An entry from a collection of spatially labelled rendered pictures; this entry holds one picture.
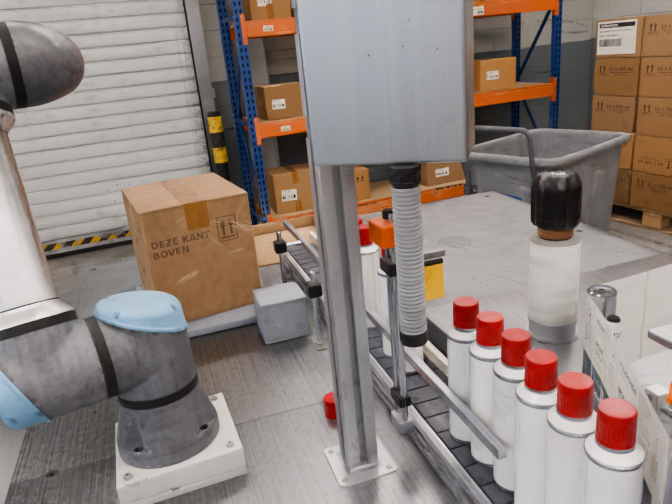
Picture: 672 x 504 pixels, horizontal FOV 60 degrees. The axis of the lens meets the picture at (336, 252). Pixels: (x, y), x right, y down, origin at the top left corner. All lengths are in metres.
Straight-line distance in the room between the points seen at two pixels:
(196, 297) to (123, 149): 3.72
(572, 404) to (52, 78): 0.77
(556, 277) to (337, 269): 0.45
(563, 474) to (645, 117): 3.92
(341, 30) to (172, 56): 4.40
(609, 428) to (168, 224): 0.97
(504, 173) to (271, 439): 2.39
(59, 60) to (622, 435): 0.82
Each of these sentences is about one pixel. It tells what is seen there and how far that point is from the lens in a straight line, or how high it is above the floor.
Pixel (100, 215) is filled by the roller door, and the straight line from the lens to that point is 5.11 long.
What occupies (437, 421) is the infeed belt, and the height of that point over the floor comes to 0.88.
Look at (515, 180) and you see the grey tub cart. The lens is 3.13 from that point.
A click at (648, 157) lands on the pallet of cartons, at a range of 4.49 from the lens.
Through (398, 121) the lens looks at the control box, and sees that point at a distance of 0.63.
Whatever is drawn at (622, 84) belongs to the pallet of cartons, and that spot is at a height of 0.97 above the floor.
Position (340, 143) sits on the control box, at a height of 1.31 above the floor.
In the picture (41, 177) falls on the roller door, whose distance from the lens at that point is 5.09.
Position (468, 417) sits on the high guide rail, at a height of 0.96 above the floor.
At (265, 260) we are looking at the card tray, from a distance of 1.73.
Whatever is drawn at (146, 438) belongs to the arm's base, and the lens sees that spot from 0.90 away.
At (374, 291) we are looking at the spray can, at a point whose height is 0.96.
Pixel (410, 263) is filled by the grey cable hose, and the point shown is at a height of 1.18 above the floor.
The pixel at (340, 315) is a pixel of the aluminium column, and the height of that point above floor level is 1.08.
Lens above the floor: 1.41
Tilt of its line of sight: 20 degrees down
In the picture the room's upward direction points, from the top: 6 degrees counter-clockwise
